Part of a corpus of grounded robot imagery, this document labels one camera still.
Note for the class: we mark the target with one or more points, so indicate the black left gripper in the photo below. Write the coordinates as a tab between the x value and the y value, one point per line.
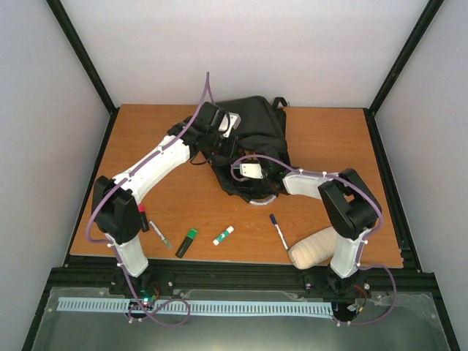
229	150

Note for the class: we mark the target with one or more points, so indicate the black student backpack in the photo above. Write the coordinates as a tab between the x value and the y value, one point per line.
262	131

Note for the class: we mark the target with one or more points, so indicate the beige pencil case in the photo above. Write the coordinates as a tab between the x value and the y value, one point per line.
313	249

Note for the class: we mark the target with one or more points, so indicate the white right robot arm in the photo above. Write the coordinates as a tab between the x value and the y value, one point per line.
354	214

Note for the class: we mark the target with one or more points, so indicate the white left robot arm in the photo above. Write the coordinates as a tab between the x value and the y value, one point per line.
116	200

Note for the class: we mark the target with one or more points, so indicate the blue whiteboard marker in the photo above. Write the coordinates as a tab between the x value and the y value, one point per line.
279	231

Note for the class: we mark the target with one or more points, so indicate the white glue stick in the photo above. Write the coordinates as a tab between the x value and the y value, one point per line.
223	235

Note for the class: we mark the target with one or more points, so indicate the green highlighter marker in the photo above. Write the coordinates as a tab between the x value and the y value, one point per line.
186	243

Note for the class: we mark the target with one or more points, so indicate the pink highlighter marker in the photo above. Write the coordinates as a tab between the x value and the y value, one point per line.
143	217

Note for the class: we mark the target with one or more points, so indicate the silver pen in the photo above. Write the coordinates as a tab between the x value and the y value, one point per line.
162	237

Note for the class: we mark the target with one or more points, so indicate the light blue cable duct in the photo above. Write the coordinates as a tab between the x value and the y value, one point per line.
200	308

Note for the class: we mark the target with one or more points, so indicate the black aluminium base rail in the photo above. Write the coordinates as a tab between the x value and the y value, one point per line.
167	277

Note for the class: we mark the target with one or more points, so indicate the left black frame post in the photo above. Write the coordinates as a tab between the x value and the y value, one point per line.
62	18

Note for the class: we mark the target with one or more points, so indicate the black frame post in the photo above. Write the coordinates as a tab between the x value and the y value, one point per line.
62	18
416	35

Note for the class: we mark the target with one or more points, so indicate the right black frame post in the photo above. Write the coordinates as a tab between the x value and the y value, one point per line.
416	35

